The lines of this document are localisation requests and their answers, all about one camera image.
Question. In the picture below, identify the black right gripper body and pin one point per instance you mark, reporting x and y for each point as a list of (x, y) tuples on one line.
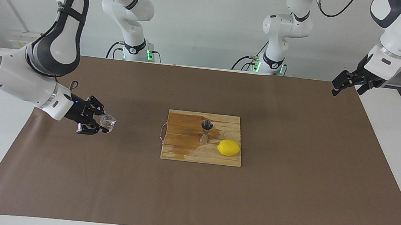
[(77, 110)]

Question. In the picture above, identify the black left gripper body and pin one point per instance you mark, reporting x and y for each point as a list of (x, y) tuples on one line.
[(368, 78)]

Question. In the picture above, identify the brown paper table mat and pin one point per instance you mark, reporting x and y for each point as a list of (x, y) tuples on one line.
[(191, 201)]

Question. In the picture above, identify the white wall socket box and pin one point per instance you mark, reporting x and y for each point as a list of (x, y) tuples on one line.
[(19, 41)]

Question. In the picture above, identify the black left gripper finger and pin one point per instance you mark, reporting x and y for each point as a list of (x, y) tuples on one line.
[(344, 80), (366, 87)]

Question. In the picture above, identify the small clear glass cup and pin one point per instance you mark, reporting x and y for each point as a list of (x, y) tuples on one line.
[(108, 122)]

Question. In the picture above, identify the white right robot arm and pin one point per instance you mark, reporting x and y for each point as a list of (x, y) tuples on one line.
[(21, 78)]

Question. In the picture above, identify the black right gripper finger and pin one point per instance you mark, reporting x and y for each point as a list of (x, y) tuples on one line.
[(96, 104), (89, 128)]

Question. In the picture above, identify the wooden cutting board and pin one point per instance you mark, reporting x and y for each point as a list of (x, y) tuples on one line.
[(187, 133)]

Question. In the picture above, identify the yellow lemon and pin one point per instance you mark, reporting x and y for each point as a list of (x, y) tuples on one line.
[(228, 148)]

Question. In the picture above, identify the steel double jigger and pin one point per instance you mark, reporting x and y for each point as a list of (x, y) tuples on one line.
[(206, 125)]

